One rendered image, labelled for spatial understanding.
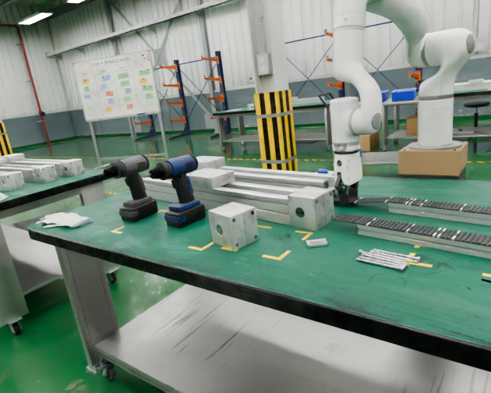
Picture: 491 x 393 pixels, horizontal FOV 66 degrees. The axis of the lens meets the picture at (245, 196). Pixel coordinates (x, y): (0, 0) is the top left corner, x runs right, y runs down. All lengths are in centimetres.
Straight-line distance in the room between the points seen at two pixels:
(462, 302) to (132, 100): 637
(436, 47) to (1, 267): 231
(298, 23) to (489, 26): 391
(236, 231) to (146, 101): 578
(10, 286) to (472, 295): 223
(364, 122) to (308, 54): 861
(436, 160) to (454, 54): 37
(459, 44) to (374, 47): 758
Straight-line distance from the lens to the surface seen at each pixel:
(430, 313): 75
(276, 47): 449
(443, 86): 161
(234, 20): 1091
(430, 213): 117
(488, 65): 869
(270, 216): 117
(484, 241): 96
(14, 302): 254
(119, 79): 691
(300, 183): 130
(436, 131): 162
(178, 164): 121
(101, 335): 185
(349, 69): 118
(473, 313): 76
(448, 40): 159
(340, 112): 118
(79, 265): 169
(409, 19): 147
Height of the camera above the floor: 119
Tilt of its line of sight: 16 degrees down
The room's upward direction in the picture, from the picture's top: 7 degrees counter-clockwise
